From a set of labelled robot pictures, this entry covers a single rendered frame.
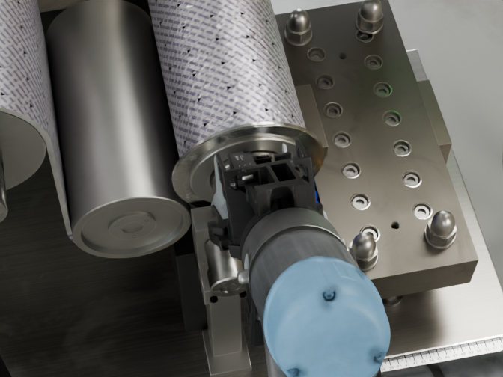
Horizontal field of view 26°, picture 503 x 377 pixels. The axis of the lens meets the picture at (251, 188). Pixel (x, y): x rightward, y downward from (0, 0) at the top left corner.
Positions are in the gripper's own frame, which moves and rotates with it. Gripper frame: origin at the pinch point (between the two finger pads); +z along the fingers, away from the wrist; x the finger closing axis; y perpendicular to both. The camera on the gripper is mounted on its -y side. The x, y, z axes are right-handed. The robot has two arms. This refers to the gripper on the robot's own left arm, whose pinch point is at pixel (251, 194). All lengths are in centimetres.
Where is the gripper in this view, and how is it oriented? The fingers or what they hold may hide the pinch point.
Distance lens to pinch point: 100.3
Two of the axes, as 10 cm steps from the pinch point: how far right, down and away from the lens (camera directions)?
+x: -9.8, 1.7, -1.0
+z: -1.5, -3.1, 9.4
